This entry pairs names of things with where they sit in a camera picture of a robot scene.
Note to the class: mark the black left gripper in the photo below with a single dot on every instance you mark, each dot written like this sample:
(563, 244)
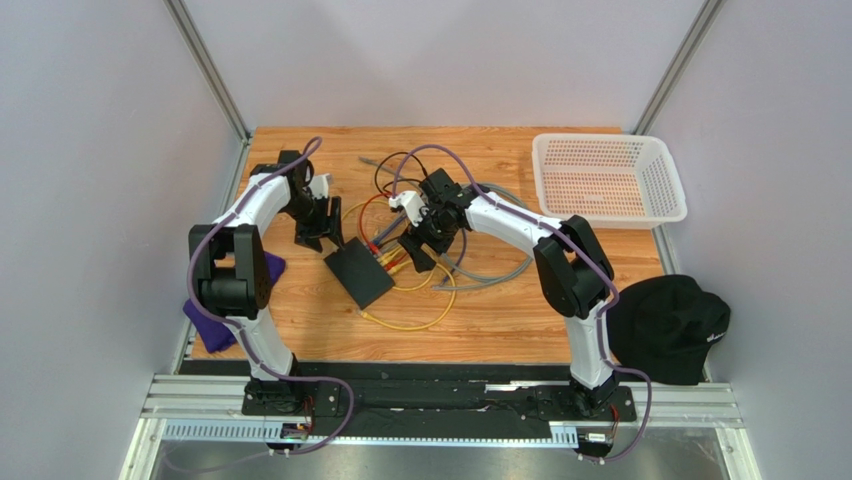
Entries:
(331, 225)

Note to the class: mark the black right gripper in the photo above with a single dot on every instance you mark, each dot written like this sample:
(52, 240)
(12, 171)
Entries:
(425, 235)

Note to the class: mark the black network switch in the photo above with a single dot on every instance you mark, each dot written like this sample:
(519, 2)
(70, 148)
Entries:
(360, 273)

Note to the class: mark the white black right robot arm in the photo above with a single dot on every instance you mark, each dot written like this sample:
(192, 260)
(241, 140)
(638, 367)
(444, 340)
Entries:
(575, 275)

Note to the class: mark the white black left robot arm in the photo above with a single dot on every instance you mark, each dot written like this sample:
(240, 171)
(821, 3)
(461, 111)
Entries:
(228, 279)

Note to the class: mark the purple cloth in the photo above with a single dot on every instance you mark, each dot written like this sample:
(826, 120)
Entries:
(216, 337)

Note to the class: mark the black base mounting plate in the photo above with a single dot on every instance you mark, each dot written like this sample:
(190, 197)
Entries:
(445, 401)

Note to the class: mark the white perforated plastic basket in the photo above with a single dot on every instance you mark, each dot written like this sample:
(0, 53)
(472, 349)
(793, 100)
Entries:
(613, 181)

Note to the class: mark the black bucket hat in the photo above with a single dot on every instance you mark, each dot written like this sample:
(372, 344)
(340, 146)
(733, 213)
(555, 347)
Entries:
(665, 326)

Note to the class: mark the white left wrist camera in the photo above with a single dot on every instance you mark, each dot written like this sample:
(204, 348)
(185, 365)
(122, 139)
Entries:
(319, 186)

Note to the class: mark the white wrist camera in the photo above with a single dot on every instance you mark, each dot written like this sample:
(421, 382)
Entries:
(319, 186)
(411, 203)

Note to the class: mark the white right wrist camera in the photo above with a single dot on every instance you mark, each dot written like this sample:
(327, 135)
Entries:
(411, 203)

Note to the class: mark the aluminium frame rail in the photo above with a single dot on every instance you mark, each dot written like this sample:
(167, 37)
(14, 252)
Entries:
(211, 420)

